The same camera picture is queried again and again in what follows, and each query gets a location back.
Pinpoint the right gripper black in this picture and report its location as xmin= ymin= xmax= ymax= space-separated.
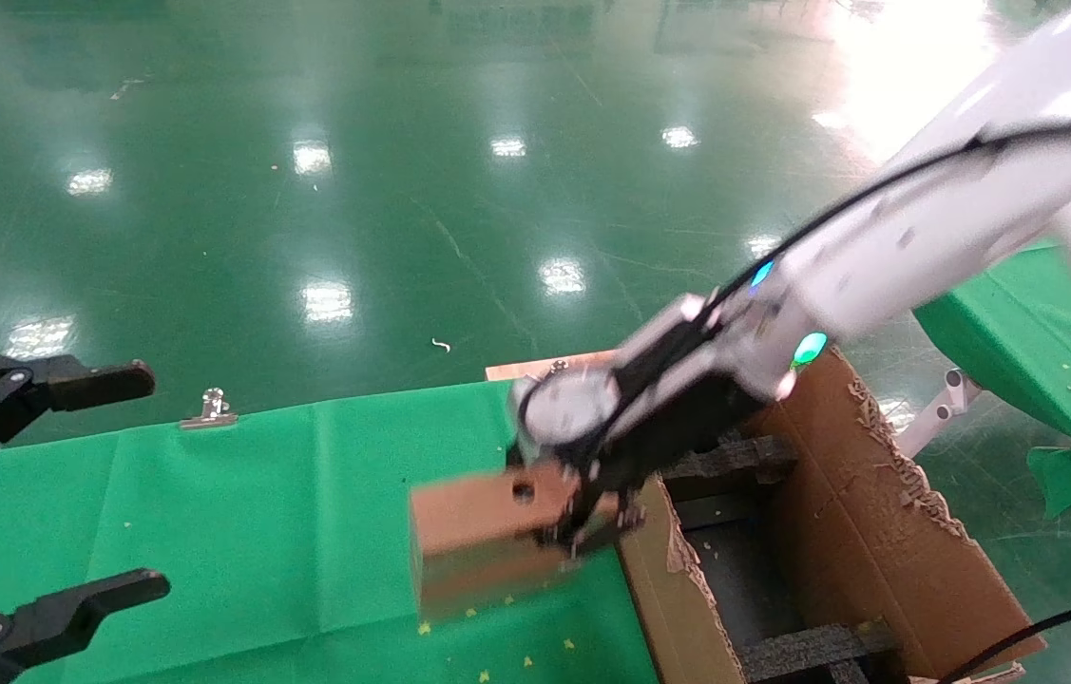
xmin=505 ymin=353 xmax=769 ymax=557

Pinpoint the small brown box with hole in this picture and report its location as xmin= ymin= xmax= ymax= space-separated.
xmin=409 ymin=464 xmax=633 ymax=620

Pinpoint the grey panel inside carton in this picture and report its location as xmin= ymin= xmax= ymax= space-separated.
xmin=673 ymin=494 xmax=788 ymax=656

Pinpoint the large open cardboard carton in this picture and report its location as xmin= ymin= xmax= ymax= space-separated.
xmin=616 ymin=347 xmax=1047 ymax=684

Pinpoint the black foam insert block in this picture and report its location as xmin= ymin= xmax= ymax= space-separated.
xmin=739 ymin=617 xmax=903 ymax=684
xmin=663 ymin=432 xmax=798 ymax=487

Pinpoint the green table cloth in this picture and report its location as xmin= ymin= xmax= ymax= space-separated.
xmin=0 ymin=378 xmax=660 ymax=684
xmin=915 ymin=242 xmax=1071 ymax=521

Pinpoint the white tubular table leg frame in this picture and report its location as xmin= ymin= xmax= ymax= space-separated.
xmin=896 ymin=369 xmax=985 ymax=459

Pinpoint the black loose cable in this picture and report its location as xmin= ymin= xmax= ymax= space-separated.
xmin=937 ymin=591 xmax=1071 ymax=684

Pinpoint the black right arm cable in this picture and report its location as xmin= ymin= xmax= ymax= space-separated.
xmin=701 ymin=116 xmax=1071 ymax=319

